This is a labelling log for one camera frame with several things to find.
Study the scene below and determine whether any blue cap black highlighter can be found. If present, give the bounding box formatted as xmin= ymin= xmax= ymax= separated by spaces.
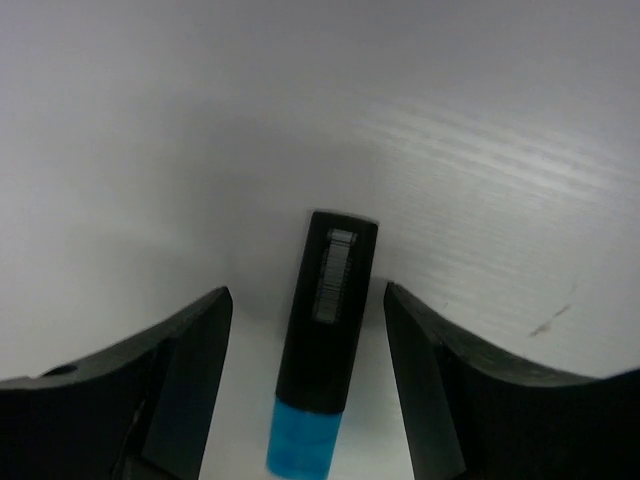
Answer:
xmin=266 ymin=211 xmax=378 ymax=479

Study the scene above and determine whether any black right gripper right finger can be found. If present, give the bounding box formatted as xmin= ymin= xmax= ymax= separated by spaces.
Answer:
xmin=384 ymin=283 xmax=639 ymax=479

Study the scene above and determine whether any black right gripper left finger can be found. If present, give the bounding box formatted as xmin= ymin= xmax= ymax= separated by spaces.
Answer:
xmin=1 ymin=287 xmax=233 ymax=479

